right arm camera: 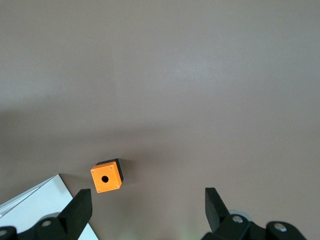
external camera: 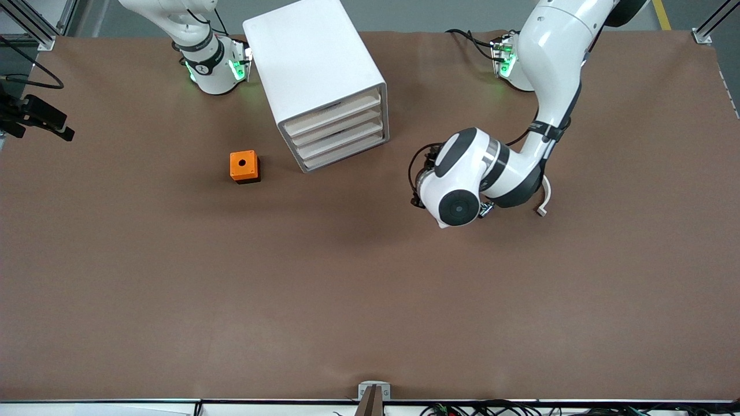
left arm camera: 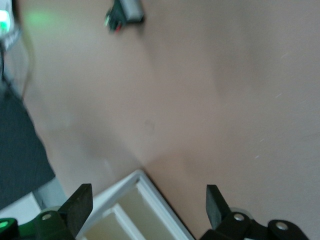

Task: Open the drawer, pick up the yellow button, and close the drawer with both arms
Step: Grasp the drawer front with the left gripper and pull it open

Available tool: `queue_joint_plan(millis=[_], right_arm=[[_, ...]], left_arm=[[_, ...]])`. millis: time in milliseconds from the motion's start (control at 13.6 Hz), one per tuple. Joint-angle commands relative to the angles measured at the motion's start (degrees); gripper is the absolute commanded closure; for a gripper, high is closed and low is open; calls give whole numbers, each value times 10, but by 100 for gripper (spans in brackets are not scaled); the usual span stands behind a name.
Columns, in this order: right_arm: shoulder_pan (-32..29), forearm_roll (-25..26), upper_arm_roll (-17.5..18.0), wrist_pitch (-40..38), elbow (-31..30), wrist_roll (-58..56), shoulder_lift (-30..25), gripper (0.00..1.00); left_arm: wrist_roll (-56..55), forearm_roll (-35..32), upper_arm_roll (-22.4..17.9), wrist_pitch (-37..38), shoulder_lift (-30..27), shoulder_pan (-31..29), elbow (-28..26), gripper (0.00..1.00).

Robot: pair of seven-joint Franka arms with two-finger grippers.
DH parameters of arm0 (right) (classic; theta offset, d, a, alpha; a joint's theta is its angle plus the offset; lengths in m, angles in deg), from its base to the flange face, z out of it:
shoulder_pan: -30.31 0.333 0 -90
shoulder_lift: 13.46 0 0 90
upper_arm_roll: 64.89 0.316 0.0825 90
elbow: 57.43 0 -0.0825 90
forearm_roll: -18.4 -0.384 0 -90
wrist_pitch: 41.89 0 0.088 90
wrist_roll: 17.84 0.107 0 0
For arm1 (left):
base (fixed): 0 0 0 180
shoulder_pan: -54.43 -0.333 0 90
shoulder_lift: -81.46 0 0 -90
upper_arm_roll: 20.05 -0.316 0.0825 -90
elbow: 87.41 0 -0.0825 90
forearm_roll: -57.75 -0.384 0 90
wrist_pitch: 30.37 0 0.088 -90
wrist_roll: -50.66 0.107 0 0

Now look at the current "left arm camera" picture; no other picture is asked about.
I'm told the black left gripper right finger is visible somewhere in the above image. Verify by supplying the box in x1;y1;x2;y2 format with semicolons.
199;184;267;240

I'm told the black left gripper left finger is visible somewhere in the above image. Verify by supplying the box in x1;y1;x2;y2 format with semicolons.
33;183;94;240

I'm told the black switch with white face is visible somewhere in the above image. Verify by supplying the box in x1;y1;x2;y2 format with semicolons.
103;0;146;34

